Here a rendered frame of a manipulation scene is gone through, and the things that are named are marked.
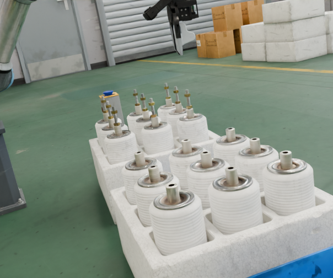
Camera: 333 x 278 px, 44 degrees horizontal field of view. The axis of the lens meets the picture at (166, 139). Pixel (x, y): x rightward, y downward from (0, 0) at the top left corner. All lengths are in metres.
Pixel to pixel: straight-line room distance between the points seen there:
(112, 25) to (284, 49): 3.38
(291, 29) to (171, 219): 3.31
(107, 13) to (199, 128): 5.46
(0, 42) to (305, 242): 1.19
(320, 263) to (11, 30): 1.20
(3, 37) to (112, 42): 5.14
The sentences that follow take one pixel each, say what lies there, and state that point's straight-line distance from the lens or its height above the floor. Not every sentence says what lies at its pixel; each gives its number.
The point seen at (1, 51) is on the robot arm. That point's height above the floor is 0.55.
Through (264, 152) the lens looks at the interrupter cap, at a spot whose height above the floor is 0.25.
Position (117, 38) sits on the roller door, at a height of 0.40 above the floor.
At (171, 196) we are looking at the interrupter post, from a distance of 0.73.
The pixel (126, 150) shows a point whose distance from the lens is 1.23.
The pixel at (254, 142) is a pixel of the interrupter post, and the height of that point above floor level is 0.28.
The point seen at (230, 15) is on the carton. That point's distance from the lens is 5.21.
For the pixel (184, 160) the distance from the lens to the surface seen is 0.95.
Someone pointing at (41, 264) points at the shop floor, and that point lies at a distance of 1.19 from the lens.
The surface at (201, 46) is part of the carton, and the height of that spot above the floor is 0.14.
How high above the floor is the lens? 0.56
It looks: 16 degrees down
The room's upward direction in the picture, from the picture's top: 10 degrees counter-clockwise
